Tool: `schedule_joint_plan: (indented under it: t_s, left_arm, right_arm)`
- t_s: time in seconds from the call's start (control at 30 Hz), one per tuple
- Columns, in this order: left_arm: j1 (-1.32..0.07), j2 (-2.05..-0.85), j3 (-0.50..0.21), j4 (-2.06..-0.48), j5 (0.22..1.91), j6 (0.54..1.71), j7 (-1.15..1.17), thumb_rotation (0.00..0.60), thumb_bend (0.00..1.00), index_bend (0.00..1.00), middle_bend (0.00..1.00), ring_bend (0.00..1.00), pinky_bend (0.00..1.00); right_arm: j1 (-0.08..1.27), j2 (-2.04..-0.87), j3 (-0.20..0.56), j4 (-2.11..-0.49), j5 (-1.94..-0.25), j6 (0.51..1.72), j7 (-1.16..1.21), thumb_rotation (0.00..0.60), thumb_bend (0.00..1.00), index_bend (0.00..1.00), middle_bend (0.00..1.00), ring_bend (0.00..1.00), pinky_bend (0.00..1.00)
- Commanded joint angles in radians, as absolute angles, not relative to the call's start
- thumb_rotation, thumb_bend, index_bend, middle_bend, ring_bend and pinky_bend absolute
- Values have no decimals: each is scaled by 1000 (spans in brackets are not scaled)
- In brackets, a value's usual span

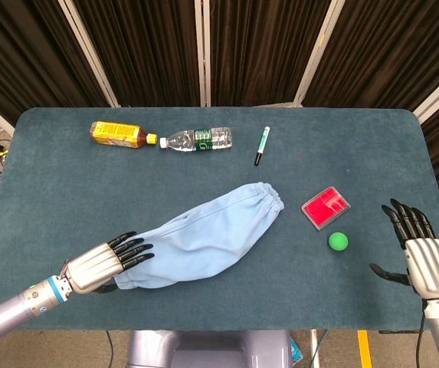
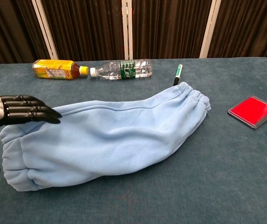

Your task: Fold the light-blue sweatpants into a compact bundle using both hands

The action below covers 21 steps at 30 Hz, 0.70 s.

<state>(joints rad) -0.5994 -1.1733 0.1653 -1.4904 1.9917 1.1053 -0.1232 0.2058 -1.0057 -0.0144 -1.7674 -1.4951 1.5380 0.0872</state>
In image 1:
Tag teal felt table cover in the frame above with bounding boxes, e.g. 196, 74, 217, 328
0, 107, 439, 333

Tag light blue pants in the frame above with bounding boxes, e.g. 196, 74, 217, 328
113, 182, 285, 291

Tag green white marker pen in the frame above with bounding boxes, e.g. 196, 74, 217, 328
253, 126, 272, 166

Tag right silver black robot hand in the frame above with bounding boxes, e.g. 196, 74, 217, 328
369, 198, 439, 300

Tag white table leg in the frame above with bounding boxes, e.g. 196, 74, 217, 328
309, 329, 320, 368

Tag red clear plastic card box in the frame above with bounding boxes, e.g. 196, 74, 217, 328
300, 186, 352, 232

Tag green ball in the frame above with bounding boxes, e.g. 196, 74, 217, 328
327, 232, 349, 253

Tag yellow floor tape strip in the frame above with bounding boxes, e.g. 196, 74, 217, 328
356, 330, 373, 368

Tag lavender robot torso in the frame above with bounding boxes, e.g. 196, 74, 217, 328
126, 329, 293, 368

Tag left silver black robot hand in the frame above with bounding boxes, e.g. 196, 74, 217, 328
64, 231, 156, 295

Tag blue packet under table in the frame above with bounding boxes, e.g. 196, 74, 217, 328
290, 337, 305, 363

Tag yellow label tea bottle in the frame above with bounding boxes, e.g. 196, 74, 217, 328
90, 120, 158, 149

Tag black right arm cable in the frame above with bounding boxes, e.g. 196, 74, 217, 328
415, 301, 428, 368

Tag clear green label water bottle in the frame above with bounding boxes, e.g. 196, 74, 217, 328
159, 127, 233, 152

